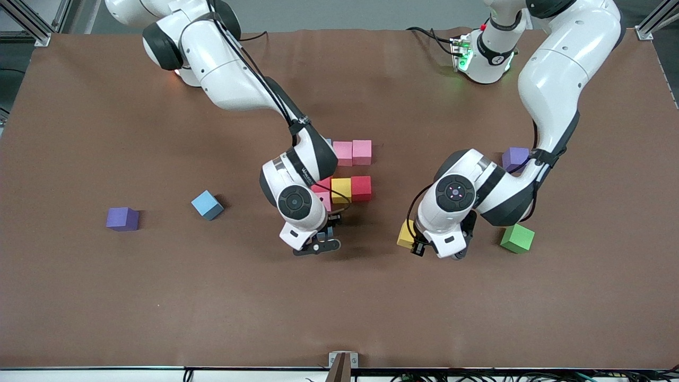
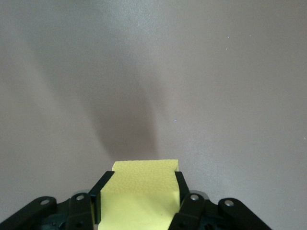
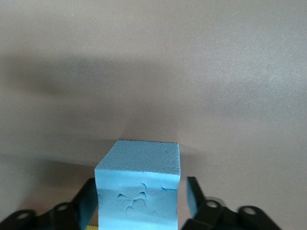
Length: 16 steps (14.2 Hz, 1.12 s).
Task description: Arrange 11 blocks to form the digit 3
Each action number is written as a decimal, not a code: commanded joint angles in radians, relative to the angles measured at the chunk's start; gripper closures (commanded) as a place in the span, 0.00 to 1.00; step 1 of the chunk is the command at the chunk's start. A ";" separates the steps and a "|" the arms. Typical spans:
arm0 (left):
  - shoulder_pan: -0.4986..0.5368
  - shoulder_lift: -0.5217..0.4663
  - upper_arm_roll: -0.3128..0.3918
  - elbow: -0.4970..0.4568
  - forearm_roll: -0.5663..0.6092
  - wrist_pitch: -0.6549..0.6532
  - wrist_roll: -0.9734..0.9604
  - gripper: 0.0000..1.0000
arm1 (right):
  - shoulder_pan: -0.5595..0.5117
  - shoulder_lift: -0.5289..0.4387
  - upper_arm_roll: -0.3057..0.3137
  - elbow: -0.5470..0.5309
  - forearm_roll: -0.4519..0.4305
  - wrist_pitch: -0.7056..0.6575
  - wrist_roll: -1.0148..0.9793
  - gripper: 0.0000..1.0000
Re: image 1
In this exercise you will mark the yellow foam cube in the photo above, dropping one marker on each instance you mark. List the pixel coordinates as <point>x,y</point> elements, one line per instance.
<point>406,234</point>
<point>341,191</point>

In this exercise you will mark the green foam cube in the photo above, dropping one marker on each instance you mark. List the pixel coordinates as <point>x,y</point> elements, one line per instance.
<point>518,237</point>

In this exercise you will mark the brown table mat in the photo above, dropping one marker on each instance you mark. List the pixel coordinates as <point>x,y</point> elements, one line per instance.
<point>318,318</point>

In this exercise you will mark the grey metal bracket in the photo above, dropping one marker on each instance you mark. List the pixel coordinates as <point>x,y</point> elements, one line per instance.
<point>343,363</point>

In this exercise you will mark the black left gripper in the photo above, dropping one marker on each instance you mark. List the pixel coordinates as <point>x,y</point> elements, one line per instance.
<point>420,246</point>

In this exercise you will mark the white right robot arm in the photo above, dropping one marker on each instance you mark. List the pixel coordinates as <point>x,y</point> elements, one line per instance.
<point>223,69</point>

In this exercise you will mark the aluminium frame post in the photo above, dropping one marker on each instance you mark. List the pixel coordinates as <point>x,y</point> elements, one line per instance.
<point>37,29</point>
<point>652,24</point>

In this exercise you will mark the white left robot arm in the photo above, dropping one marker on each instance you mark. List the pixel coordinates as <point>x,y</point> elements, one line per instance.
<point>562,63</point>

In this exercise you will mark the pink foam cube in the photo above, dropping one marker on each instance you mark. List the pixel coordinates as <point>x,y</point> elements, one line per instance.
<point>345,154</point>
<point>324,201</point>
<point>362,152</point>

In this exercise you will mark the purple foam cube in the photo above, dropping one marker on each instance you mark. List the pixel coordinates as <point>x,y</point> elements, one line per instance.
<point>122,218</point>
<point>513,159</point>

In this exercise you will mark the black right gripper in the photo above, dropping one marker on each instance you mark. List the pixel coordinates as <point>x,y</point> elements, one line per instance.
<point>330,229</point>

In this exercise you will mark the arm base connector plate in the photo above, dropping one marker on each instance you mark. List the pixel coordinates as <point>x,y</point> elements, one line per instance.
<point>460,53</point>

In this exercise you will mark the red foam cube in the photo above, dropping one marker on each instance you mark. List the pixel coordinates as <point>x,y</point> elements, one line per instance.
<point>361,188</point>
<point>322,185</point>

